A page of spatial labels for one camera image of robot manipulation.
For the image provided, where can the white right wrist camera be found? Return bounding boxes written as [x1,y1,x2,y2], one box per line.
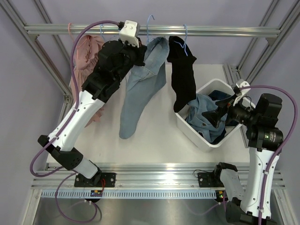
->
[232,79,251,106]

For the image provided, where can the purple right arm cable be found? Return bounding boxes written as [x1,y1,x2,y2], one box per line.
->
[182,84,297,225]

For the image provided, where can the light blue hanger of jeans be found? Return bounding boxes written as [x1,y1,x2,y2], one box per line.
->
[146,15,157,44]

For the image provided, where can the aluminium extrusion frame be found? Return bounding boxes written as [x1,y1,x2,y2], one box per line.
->
[0,0,300,190]

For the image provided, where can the pink dress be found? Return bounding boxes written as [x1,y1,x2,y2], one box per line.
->
[70,35,106,124]

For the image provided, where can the light blue hanger of denim skirt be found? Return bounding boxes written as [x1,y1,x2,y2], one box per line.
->
[99,24,106,41]

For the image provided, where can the light denim jeans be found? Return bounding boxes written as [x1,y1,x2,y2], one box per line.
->
[119,37,169,139]

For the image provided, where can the dark blue denim skirt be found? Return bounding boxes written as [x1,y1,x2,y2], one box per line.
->
[208,90,231,101]

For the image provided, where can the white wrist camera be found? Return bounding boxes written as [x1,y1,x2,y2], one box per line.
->
[119,20,140,48]
[232,79,251,106]

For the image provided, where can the black hanging garment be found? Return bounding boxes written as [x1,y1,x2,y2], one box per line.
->
[167,36,196,113]

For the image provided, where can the light blue hanger of black garment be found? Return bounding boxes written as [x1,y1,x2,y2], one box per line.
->
[174,24,188,56]

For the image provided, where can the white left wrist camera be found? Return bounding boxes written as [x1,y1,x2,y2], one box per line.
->
[119,20,140,48]

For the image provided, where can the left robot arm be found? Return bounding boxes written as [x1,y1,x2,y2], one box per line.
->
[37,40,147,187]

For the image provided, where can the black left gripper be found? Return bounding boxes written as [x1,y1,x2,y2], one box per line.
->
[114,37,147,83]

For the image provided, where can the white plastic basket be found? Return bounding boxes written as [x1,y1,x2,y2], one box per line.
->
[175,79,242,152]

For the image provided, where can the pink hanger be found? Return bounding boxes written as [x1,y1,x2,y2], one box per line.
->
[67,22,76,44]

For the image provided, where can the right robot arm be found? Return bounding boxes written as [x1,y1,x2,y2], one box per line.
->
[202,93,283,225]

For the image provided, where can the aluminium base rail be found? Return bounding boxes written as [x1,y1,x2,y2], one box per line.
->
[30,163,286,190]

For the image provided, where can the light denim skirt with buttons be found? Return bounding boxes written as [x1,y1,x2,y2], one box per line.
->
[186,93,228,144]

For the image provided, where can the slotted cable duct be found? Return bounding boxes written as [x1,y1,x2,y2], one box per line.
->
[41,189,217,199]

